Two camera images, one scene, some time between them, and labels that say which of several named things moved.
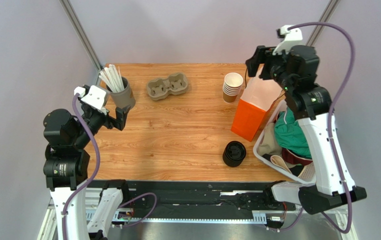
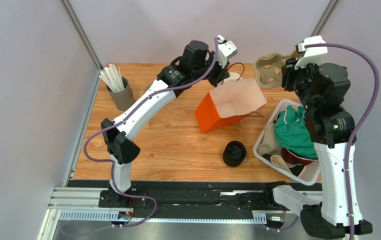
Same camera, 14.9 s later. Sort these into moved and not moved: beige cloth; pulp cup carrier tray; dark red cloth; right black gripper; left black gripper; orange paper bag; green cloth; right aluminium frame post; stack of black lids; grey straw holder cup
Moved: pulp cup carrier tray; orange paper bag; left black gripper; right black gripper
Not moved: dark red cloth; stack of black lids; grey straw holder cup; green cloth; beige cloth; right aluminium frame post
